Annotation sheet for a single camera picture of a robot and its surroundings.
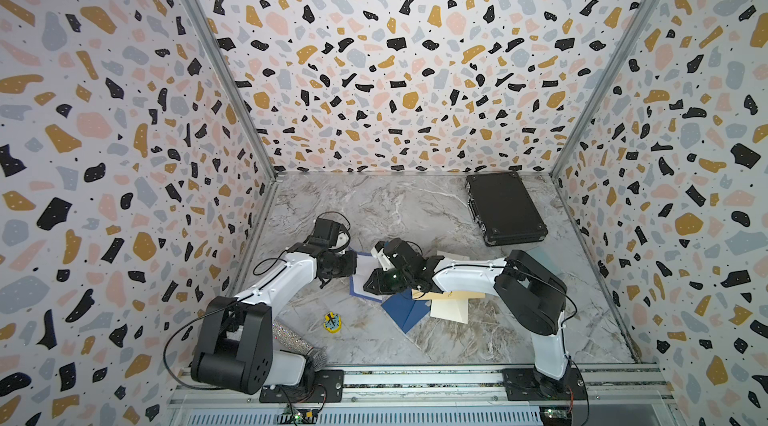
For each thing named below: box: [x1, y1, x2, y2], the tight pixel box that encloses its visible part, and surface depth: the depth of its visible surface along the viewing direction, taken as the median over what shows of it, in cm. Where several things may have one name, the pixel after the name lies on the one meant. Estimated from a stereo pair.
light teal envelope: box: [526, 246, 566, 276], surface depth 102 cm
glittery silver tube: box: [272, 320, 328, 370], surface depth 78 cm
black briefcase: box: [465, 171, 548, 247], surface depth 112 cm
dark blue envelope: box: [381, 288, 431, 334], surface depth 87 cm
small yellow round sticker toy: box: [323, 312, 343, 334], surface depth 85 cm
